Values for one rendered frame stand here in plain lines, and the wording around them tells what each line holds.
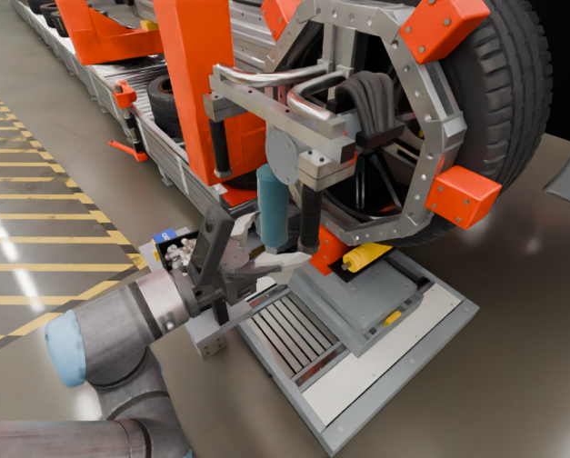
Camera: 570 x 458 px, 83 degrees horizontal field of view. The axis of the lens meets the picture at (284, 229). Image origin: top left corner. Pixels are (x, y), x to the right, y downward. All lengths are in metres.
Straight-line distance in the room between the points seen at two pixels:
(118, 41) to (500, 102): 2.70
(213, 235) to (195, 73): 0.70
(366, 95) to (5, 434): 0.58
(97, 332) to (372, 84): 0.52
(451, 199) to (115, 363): 0.59
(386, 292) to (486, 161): 0.72
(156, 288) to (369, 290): 0.93
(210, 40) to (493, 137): 0.77
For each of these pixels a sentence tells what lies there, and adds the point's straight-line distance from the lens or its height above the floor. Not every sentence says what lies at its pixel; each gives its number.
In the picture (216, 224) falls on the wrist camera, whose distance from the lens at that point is 0.45.
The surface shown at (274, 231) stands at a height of 0.55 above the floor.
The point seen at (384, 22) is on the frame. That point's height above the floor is 1.10.
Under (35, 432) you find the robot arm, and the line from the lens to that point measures 0.42.
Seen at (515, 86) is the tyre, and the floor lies 1.02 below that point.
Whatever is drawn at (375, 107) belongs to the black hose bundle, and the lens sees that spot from 0.56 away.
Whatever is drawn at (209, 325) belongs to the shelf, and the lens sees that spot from 0.91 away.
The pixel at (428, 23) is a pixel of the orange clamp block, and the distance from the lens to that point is 0.62.
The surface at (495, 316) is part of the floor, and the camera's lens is 1.70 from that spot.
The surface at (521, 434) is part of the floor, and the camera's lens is 1.47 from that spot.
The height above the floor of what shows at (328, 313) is 0.15.
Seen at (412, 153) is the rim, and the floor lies 0.85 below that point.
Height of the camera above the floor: 1.21
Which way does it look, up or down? 42 degrees down
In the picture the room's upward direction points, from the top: straight up
